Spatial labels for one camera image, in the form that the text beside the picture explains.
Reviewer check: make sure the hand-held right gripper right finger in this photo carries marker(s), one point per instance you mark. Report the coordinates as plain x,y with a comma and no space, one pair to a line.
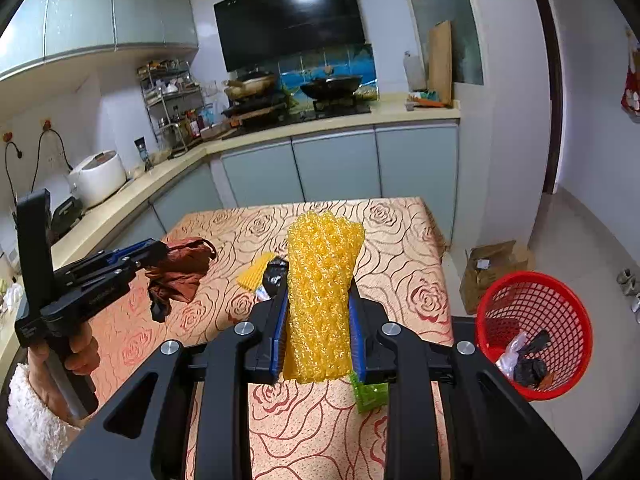
356,350

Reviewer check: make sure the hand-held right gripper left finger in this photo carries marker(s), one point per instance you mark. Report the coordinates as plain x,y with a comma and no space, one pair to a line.
275,355

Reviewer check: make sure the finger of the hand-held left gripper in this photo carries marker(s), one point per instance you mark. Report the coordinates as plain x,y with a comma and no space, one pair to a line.
117,256
115,277

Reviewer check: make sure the green plastic wrapper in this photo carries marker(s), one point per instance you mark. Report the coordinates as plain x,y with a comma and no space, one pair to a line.
372,395

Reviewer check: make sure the brown plastic bag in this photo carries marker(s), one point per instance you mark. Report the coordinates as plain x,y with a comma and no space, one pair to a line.
180,270

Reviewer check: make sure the large yellow bubble wrap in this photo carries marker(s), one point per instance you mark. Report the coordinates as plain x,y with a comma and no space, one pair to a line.
320,285

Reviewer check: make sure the silver foil packet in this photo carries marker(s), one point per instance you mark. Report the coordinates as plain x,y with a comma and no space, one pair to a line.
272,272

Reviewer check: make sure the small yellow foam piece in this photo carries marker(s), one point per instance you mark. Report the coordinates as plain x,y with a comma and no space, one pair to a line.
254,274

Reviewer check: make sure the large clear plastic bag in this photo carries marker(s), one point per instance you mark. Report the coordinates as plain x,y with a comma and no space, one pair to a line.
512,352

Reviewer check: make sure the red plastic mesh basket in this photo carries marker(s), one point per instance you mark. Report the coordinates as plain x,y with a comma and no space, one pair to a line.
555,391

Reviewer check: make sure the person's left forearm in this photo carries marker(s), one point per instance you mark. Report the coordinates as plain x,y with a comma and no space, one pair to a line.
30,425

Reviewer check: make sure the person's left hand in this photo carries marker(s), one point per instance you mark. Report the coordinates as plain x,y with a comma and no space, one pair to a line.
82,355

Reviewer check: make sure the black sandwich maker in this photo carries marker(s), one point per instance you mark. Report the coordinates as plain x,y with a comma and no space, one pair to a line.
67,215

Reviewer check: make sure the white rice cooker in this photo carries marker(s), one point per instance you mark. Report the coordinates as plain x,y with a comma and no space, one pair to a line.
97,177

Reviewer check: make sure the rose-patterned tablecloth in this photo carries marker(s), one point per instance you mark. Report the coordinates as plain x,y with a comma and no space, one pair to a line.
400,270

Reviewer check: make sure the dark standing pouch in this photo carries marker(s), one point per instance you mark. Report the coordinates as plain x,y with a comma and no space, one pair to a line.
142,152

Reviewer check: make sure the red sauce bottle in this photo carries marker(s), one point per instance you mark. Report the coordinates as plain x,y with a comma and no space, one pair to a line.
193,126

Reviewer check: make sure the cardboard box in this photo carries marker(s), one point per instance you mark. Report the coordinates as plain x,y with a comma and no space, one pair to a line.
492,280

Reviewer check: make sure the metal spice rack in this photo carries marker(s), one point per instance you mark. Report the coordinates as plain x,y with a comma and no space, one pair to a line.
170,90

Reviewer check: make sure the grey kitchen counter cabinets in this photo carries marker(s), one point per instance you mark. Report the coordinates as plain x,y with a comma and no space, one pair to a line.
335,165

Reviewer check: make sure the beige frying pan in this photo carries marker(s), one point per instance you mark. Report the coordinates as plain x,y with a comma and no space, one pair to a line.
250,87

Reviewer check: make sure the black gas stove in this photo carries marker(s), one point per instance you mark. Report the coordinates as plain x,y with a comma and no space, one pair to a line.
345,107

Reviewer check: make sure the green and orange scrubbers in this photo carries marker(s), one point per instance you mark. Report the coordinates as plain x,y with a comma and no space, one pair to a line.
427,97

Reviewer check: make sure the black wok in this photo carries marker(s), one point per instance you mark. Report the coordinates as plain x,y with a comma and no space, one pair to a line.
330,87

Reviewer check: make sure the beige shoe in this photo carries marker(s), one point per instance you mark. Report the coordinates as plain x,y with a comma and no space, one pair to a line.
625,276
634,286

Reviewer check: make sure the white shoe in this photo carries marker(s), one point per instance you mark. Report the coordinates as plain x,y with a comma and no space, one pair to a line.
636,307

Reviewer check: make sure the black range hood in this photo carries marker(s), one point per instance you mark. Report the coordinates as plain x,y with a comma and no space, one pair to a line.
290,25

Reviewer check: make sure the wooden cutting board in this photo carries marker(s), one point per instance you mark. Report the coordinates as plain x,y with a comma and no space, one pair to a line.
440,60

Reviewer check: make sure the red hanging decoration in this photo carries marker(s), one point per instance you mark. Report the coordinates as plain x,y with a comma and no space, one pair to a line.
632,90

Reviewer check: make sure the grey wall cabinets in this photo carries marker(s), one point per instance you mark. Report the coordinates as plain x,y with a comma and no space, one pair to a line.
100,10

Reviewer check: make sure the dark wooden door frame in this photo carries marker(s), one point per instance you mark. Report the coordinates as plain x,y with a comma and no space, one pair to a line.
550,85

